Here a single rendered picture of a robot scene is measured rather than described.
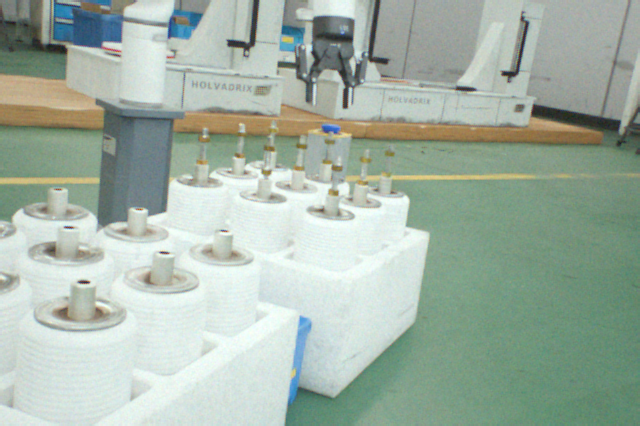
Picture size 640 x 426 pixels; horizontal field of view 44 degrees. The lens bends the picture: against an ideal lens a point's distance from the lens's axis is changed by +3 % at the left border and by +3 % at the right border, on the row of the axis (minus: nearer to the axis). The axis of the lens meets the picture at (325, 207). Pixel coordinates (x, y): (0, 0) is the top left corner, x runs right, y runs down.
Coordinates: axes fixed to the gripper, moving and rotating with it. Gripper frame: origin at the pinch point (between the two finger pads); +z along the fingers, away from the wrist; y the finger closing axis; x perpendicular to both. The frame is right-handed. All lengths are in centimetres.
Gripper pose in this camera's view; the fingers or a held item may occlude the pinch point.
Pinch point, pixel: (329, 100)
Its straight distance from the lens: 140.6
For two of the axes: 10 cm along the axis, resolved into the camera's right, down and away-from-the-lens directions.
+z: -0.5, 10.0, 0.7
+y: 9.0, 0.1, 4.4
